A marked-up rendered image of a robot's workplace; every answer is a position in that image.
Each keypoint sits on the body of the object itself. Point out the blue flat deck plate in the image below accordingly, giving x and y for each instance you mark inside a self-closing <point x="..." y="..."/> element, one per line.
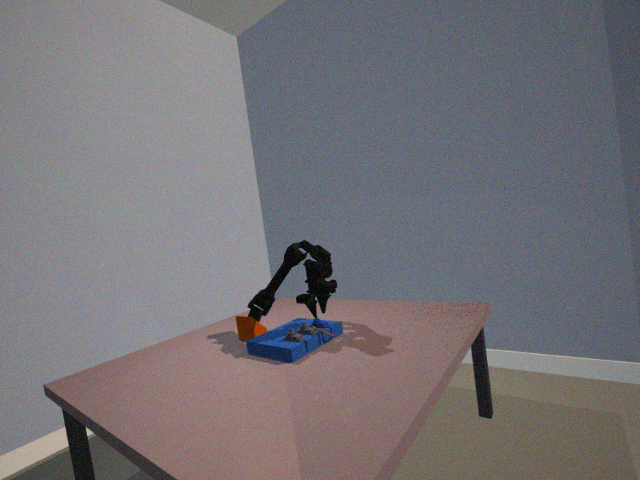
<point x="293" y="340"/>

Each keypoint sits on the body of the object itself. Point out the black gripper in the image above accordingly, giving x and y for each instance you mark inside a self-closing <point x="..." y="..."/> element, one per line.
<point x="309" y="299"/>

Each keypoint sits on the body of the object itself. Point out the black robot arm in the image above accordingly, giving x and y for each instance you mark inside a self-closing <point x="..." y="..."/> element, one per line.
<point x="320" y="268"/>

